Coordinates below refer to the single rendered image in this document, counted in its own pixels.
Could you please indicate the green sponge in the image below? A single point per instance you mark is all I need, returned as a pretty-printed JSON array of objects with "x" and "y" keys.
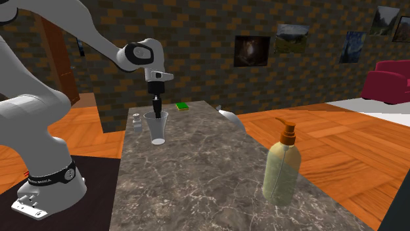
[{"x": 182, "y": 106}]

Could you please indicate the dark robot stand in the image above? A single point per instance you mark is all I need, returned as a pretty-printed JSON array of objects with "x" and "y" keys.
[{"x": 80, "y": 204}]

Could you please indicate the brown wooden door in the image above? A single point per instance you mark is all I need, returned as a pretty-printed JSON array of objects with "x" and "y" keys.
[{"x": 59, "y": 60}]

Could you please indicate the red armchair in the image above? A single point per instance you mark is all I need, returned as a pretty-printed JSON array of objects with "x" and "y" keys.
[{"x": 389, "y": 84}]

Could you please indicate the small grey shaker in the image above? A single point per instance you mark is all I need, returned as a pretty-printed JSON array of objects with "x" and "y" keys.
[{"x": 137, "y": 124}]

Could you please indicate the silver metal lid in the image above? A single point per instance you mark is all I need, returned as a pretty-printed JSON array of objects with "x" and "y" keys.
[{"x": 233, "y": 119}]

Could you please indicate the soap dispenser bottle orange pump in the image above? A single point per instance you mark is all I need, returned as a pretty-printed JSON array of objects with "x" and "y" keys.
[{"x": 282, "y": 172}]

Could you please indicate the clear glass cup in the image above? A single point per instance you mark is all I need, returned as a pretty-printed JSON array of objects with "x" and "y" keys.
[{"x": 156, "y": 131}]

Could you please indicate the dark brown wall picture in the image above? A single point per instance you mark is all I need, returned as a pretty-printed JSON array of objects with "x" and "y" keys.
[{"x": 252, "y": 51}]

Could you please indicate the dark framed wall picture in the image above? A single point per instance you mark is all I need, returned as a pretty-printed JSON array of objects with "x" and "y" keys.
[{"x": 403, "y": 30}]

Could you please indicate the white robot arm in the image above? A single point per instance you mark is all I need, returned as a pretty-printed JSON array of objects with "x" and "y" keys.
[{"x": 38, "y": 128}]

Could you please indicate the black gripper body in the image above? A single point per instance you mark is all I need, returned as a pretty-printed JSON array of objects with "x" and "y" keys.
[{"x": 156, "y": 87}]

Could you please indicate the blue night sky painting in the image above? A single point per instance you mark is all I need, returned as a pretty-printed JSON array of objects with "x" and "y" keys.
[{"x": 353, "y": 47}]

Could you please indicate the grey mountain wall picture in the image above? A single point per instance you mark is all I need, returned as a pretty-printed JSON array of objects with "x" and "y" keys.
[{"x": 384, "y": 20}]

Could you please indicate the green landscape wall picture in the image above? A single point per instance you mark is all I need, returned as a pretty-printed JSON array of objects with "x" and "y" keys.
[{"x": 291, "y": 39}]

